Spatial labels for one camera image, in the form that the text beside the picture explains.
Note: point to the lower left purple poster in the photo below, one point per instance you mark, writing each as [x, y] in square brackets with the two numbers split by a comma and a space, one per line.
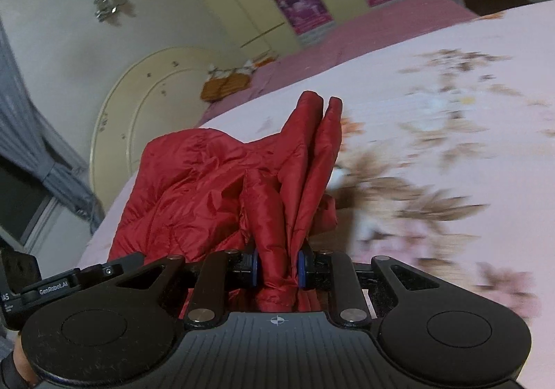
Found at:
[309, 19]

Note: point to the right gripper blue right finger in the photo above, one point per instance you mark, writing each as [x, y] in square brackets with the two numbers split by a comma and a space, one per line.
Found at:
[343, 282]

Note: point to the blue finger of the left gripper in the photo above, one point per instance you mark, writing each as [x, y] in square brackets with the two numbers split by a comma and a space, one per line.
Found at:
[114, 268]

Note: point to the cream round headboard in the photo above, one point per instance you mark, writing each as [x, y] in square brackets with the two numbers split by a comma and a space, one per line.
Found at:
[157, 95]

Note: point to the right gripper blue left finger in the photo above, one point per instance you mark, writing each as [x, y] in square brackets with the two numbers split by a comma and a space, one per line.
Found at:
[225, 279]

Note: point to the pink floral bed sheet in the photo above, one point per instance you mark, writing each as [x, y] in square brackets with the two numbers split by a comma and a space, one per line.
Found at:
[447, 165]

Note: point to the red quilted down jacket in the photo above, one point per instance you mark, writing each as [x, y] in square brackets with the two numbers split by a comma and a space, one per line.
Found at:
[200, 191]

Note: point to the pink checkered bed cover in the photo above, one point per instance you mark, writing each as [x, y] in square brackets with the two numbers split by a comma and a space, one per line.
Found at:
[399, 21]

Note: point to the grey curtain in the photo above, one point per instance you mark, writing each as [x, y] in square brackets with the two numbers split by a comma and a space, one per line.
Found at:
[24, 144]

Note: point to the person's left hand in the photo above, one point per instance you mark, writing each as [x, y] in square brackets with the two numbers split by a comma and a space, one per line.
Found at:
[22, 365]

